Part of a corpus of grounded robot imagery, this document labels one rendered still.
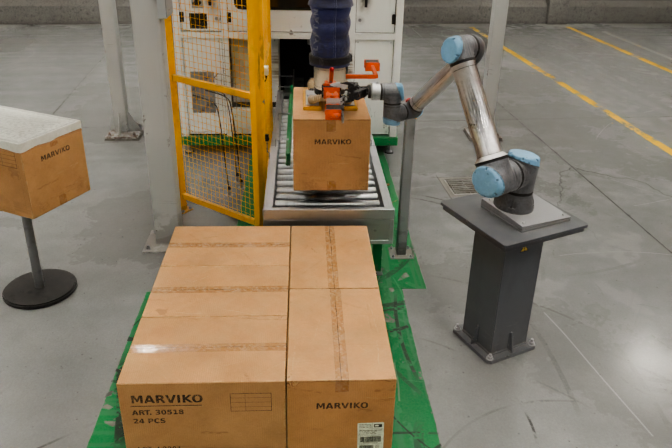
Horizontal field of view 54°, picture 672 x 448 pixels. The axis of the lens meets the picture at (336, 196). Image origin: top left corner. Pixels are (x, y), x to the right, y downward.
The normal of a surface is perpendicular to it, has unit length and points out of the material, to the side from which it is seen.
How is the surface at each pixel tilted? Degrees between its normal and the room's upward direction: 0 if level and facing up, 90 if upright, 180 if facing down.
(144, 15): 90
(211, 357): 0
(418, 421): 0
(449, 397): 0
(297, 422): 90
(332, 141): 90
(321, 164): 90
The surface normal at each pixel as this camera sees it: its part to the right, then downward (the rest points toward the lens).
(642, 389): 0.02, -0.91
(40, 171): 0.92, 0.18
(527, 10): 0.11, 0.42
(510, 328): 0.45, 0.39
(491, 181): -0.75, 0.31
